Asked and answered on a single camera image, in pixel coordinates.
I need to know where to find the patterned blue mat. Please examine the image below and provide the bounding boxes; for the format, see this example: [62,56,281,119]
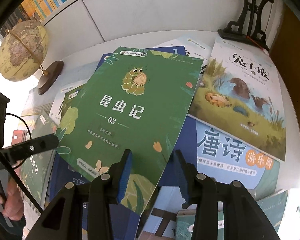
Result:
[20,61,180,240]

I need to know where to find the row of yellow books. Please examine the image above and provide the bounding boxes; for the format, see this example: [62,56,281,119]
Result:
[20,0,73,23]

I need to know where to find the teal green book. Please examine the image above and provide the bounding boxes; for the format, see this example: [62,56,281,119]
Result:
[176,189,288,240]

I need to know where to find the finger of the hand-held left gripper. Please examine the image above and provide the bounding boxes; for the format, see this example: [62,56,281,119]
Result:
[1,134,59,162]

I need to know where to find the green book with caterpillar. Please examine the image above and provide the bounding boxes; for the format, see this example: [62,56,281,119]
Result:
[57,46,204,215]

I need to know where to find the brown wooden cabinet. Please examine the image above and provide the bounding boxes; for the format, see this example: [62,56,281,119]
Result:
[269,5,300,85]

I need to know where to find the yellow globe on wooden base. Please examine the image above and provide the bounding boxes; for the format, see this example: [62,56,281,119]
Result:
[0,20,64,95]

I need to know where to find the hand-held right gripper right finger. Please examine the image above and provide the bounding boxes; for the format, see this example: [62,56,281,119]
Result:
[174,149,280,240]

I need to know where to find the white book with pond scene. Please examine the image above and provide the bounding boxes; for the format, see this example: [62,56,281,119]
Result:
[187,36,287,162]

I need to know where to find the round fan ornament on stand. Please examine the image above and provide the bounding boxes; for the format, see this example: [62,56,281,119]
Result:
[217,0,278,53]

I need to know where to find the person's left hand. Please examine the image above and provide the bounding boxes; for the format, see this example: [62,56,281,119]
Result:
[1,177,25,222]

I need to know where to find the white bookshelf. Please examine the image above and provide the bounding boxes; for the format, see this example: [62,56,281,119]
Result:
[42,0,283,58]

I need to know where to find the light blue book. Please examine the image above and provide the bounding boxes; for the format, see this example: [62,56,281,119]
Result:
[195,116,282,195]

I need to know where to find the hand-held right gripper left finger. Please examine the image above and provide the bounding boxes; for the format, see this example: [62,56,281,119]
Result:
[31,149,134,240]

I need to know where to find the black cable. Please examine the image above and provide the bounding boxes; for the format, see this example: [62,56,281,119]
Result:
[4,113,44,214]

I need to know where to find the green book with beetle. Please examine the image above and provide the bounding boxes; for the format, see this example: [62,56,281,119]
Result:
[20,110,59,205]

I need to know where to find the large blue book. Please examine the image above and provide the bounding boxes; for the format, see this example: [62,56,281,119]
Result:
[49,116,198,240]

